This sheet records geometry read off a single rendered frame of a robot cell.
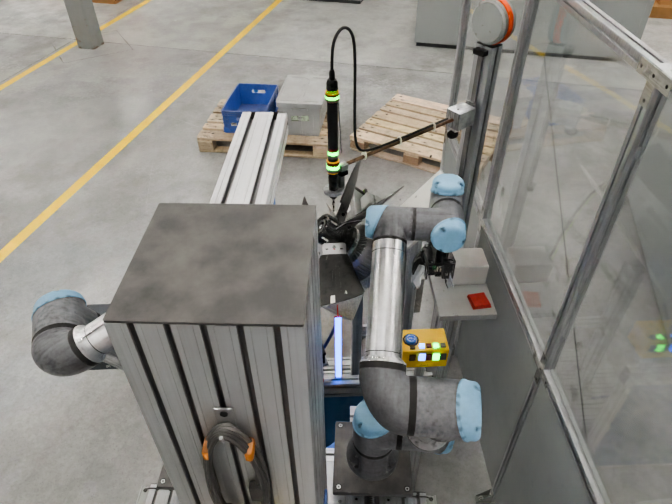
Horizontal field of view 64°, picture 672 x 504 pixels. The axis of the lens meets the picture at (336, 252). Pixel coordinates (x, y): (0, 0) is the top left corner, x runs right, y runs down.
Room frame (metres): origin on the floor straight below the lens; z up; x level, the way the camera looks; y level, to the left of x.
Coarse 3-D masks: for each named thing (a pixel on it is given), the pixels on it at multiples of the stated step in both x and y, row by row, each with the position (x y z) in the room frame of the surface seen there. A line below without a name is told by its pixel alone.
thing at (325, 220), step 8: (328, 216) 1.66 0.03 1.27; (320, 224) 1.68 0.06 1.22; (328, 224) 1.62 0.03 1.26; (320, 232) 1.62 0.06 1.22; (328, 232) 1.61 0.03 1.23; (336, 232) 1.62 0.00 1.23; (344, 232) 1.65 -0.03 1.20; (352, 232) 1.64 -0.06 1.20; (320, 240) 1.60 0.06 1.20; (336, 240) 1.60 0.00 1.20; (344, 240) 1.62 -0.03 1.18; (352, 240) 1.61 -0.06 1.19
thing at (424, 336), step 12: (420, 336) 1.23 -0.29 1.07; (432, 336) 1.23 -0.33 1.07; (444, 336) 1.23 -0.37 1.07; (408, 348) 1.18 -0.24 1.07; (420, 348) 1.18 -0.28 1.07; (432, 348) 1.17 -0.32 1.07; (444, 348) 1.17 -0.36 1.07; (408, 360) 1.16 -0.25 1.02; (432, 360) 1.17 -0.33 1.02; (444, 360) 1.17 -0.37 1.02
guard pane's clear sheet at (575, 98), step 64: (512, 0) 2.21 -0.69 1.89; (576, 64) 1.56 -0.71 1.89; (512, 128) 1.93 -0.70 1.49; (576, 128) 1.45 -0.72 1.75; (512, 192) 1.78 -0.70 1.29; (576, 192) 1.33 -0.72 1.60; (640, 192) 1.07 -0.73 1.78; (512, 256) 1.63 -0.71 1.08; (576, 256) 1.22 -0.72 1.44; (640, 256) 0.97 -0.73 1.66; (576, 320) 1.10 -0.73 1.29; (640, 320) 0.88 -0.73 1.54; (576, 384) 0.98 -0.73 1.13; (640, 384) 0.78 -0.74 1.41; (640, 448) 0.69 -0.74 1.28
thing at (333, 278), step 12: (324, 264) 1.48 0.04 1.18; (336, 264) 1.48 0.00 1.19; (348, 264) 1.48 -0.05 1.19; (324, 276) 1.43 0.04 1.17; (336, 276) 1.42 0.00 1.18; (348, 276) 1.42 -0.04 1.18; (324, 288) 1.38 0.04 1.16; (336, 288) 1.37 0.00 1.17; (348, 288) 1.36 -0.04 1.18; (360, 288) 1.35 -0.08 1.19; (324, 300) 1.33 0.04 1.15; (336, 300) 1.31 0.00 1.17
